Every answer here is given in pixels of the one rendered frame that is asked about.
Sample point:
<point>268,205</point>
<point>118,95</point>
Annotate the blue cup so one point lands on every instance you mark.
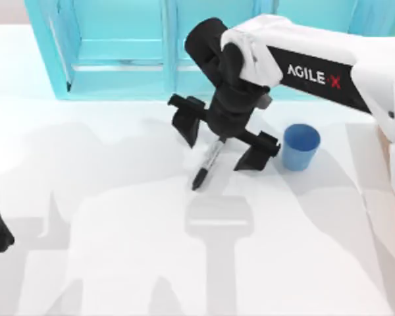
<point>299,151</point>

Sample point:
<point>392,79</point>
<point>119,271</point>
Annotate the black marker pen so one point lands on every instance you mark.
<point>208,165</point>

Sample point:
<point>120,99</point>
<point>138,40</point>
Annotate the light blue rack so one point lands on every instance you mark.
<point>118,49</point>

